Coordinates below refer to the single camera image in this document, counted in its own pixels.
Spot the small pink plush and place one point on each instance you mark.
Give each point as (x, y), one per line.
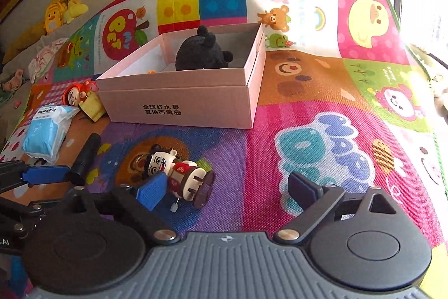
(14, 83)

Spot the yellow tiger plush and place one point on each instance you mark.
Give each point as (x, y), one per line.
(54, 16)

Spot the black cylinder tube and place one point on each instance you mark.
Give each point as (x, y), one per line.
(78, 172)

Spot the black plush toy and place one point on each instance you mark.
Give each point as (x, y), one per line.
(201, 52)

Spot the blue wet cotton pack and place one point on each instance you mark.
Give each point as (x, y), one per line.
(47, 131)

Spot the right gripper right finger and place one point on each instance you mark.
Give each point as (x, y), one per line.
(362, 241)

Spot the white red doll figure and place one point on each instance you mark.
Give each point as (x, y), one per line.
(184, 179)

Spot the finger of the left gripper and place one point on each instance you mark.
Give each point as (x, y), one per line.
(19, 222)
(14, 174)

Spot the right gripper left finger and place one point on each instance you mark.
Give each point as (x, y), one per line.
(91, 239)

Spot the pink white crumpled cloth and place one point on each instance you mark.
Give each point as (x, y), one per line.
(43, 59)

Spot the yellow duck plush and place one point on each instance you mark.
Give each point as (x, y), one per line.
(73, 9)

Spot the red hooded doll keychain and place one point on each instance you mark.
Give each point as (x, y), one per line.
(85, 96)

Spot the pink cardboard box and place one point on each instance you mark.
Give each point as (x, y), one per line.
(146, 88)

